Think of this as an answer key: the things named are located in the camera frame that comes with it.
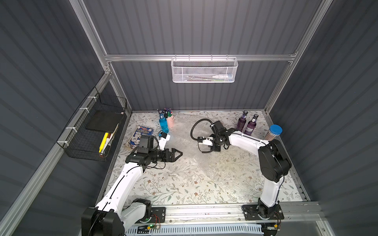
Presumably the blue glass bottle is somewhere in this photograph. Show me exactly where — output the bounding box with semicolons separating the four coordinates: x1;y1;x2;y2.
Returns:
158;110;169;134

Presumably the clear bubble wrap sheet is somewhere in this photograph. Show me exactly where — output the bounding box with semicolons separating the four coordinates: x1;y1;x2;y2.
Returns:
146;111;240;196

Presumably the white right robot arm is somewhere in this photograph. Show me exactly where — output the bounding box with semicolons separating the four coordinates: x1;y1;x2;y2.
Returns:
210;121;292;220

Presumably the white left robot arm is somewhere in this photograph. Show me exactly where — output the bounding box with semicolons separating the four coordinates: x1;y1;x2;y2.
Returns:
81;132;179;236

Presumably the purple bottle left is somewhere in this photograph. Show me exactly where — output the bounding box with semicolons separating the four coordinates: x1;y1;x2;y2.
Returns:
236;110;248;131

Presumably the purple bottle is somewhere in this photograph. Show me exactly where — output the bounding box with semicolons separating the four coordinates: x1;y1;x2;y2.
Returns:
244;114;259;136
236;110;248;131

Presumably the purple bottle right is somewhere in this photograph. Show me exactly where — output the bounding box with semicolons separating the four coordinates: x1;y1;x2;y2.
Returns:
244;114;259;136

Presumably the pink pen holder cup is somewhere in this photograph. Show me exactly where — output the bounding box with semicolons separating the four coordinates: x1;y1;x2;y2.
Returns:
166;115;175;130

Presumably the blue children's book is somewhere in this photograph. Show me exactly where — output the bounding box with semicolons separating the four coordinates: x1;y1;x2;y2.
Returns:
129;125;154;148

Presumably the blue-lidded pencil tube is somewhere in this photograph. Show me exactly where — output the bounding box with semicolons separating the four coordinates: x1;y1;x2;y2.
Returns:
264;124;283;141

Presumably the yellow highlighter marker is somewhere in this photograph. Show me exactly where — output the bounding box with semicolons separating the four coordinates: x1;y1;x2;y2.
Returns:
98;133;109;153

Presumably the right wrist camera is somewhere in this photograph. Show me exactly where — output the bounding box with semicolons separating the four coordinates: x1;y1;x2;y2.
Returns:
197;137;215;147

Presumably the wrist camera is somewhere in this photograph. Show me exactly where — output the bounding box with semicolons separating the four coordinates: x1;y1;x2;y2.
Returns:
158;131;170;150
197;137;215;147

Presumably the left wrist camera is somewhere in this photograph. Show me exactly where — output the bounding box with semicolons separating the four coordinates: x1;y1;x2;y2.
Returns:
158;131;170;150

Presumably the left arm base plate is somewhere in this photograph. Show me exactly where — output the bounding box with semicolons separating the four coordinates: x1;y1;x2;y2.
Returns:
135;207;166;224

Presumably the white wire mesh basket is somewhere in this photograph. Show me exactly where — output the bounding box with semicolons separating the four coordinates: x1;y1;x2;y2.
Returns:
171;56;238;83

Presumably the black wire wall basket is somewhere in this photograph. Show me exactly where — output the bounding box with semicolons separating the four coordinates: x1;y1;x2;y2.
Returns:
57;89;127;162

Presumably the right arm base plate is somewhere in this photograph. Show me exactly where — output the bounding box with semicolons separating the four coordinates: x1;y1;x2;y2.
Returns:
241;204;284;221

